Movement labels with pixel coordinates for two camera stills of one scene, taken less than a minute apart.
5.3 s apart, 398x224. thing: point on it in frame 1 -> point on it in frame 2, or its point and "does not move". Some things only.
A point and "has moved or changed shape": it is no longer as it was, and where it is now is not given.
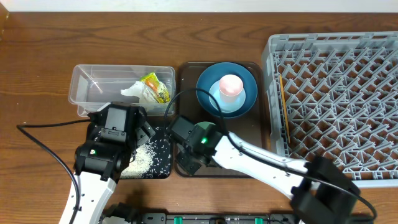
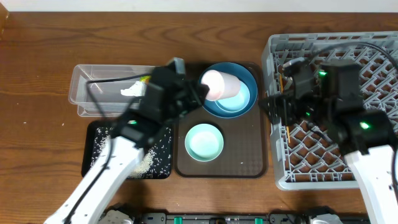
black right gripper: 184,159 -> 277,102
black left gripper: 144,130 -> 191,88
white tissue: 137,89 does not move
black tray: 153,158 does not move
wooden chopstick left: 283,107 does not move
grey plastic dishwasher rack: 335,95 does not move
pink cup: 231,87 has moved or changed shape
